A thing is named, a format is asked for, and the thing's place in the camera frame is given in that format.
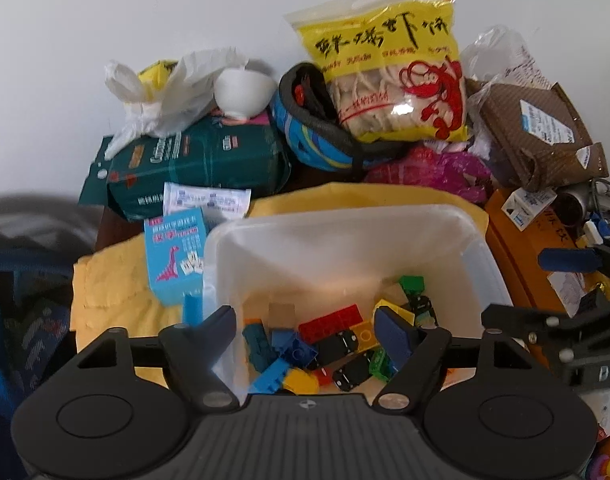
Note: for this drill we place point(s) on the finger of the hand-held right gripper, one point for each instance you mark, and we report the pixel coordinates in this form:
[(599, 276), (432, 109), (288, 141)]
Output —
[(535, 325), (570, 260)]

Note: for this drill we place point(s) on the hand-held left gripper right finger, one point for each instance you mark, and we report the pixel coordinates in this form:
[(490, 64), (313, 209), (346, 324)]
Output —
[(392, 332)]

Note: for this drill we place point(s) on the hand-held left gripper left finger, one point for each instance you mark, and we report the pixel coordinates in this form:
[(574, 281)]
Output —
[(220, 325)]

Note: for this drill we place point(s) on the yellow toy brick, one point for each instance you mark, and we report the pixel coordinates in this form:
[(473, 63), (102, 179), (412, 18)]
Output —
[(365, 335), (301, 381), (400, 310)]

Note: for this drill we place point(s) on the orange toy brick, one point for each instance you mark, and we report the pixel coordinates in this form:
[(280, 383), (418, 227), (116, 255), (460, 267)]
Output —
[(252, 321)]

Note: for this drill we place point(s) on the green toy brick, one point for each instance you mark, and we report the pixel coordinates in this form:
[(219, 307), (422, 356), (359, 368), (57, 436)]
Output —
[(411, 285), (381, 365)]

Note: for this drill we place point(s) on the black toy car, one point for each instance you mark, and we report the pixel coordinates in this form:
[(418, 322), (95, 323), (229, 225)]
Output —
[(422, 310)]

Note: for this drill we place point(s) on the brown wooden cube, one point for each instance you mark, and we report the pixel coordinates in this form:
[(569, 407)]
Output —
[(281, 316), (392, 294)]

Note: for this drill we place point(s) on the dark teal toy brick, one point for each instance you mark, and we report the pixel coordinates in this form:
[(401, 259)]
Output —
[(259, 347)]

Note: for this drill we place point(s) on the large red toy brick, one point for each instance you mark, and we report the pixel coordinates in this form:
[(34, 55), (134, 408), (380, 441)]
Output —
[(330, 324)]

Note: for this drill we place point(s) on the light blue long brick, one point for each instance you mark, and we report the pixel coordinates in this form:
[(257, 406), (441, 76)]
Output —
[(270, 377)]

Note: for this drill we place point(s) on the blue toy brick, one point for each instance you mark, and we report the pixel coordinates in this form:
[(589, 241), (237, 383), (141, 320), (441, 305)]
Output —
[(295, 347)]

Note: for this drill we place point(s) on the small red toy brick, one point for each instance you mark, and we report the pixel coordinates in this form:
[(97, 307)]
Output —
[(324, 376)]

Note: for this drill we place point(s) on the white plastic bin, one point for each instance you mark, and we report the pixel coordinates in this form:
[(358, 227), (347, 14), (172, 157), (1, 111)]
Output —
[(335, 250)]

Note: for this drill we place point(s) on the blue plastic piece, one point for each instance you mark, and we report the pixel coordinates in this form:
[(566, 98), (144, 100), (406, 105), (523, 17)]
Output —
[(193, 308)]

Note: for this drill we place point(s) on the orange box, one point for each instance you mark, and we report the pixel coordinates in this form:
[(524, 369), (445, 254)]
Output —
[(525, 260)]

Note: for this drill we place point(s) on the grey metal device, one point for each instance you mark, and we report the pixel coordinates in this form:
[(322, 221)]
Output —
[(577, 202)]

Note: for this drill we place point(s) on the white labelled box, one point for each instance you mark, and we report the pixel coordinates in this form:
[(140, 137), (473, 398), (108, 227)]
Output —
[(527, 209)]

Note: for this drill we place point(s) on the colourful plastic toy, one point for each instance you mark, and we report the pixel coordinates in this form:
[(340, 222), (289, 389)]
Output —
[(607, 460)]

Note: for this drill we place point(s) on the blue dinosaur card box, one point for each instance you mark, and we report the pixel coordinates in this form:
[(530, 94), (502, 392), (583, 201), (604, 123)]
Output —
[(170, 250)]

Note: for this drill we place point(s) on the yellow cloth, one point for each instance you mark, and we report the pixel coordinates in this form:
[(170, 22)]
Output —
[(110, 285)]

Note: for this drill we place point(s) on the white sachet packet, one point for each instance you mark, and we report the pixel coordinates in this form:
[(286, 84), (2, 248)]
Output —
[(207, 201)]

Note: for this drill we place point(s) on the brown parcel bag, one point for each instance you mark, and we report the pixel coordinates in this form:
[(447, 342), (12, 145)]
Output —
[(535, 140)]

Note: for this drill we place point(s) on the pink plastic bag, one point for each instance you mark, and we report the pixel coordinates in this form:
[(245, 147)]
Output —
[(435, 170)]

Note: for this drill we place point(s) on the dark green soft package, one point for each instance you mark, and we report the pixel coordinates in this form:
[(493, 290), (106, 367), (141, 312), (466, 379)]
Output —
[(200, 155)]

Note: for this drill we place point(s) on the blue black helmet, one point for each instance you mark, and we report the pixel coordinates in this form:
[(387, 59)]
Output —
[(305, 145)]

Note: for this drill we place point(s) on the dark blue mesh bag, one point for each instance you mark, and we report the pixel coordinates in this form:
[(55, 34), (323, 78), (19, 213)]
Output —
[(15, 310)]

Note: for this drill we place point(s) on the clear plastic bag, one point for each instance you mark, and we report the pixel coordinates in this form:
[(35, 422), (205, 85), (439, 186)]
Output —
[(500, 55)]

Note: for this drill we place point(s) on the white plastic bag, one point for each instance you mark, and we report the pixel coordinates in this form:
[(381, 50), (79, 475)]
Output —
[(180, 95)]

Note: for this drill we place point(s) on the yellow noodle bag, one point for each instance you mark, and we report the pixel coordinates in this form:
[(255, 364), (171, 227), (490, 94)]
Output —
[(385, 60)]

